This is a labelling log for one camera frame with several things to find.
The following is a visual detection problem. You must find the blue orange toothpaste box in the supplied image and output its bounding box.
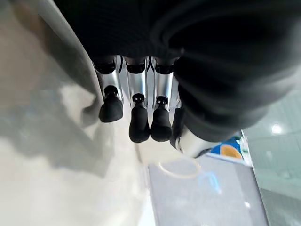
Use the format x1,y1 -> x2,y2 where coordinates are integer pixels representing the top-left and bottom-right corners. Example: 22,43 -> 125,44
206,135 -> 246,163

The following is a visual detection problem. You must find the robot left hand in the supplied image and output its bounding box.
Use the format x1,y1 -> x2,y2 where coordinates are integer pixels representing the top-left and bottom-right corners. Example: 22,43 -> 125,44
53,0 -> 301,159

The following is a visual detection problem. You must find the blue toothbrush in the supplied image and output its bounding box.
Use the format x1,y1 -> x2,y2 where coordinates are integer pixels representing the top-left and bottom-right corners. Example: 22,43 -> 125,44
197,172 -> 223,195

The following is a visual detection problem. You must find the grey towel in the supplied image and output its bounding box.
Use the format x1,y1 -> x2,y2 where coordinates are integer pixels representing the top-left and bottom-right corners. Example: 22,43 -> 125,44
37,0 -> 104,128

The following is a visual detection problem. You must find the clear plastic cup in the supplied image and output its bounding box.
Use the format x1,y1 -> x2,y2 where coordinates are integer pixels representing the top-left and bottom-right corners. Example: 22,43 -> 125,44
158,156 -> 202,179

